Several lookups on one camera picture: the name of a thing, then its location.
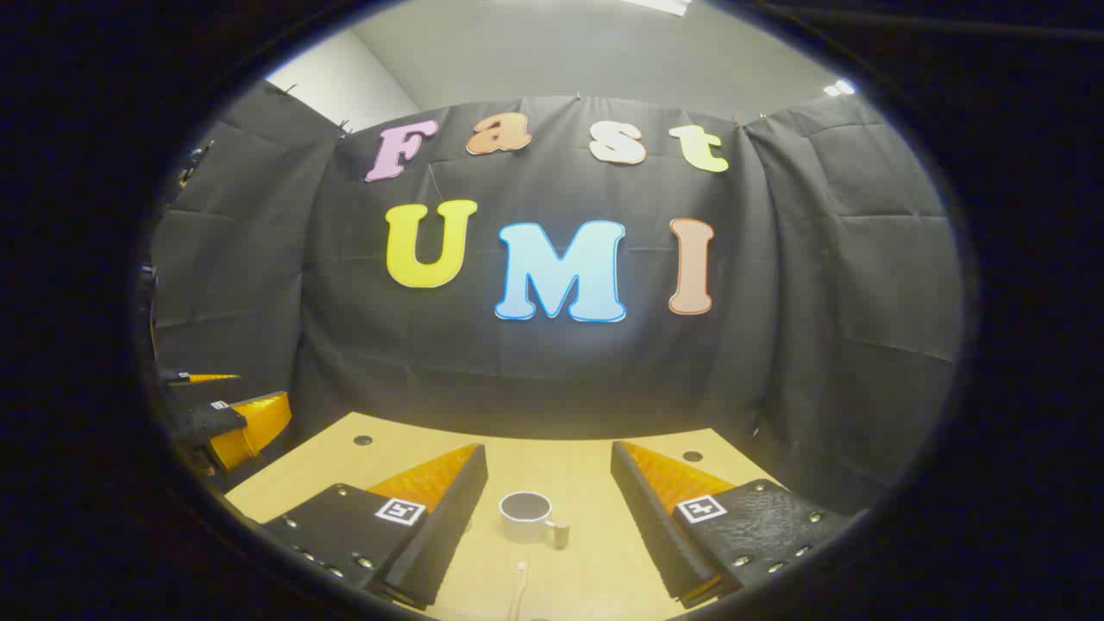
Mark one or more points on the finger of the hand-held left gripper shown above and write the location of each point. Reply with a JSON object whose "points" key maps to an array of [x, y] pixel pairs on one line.
{"points": [[254, 427], [211, 378]]}

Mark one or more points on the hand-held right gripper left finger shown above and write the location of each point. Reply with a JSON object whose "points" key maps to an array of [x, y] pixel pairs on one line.
{"points": [[448, 526]]}

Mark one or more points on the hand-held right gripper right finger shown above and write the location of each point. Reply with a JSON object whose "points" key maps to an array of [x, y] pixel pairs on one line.
{"points": [[651, 526]]}

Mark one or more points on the beige toothbrush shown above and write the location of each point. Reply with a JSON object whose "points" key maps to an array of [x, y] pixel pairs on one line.
{"points": [[521, 568]]}

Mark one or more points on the light wooden desktop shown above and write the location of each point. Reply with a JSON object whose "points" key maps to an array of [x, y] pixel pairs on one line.
{"points": [[569, 474]]}

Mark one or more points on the black backdrop cloth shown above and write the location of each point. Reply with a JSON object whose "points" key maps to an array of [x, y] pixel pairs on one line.
{"points": [[561, 379]]}

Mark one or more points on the ceiling light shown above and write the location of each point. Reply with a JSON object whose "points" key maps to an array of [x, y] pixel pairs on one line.
{"points": [[841, 86], [660, 4]]}

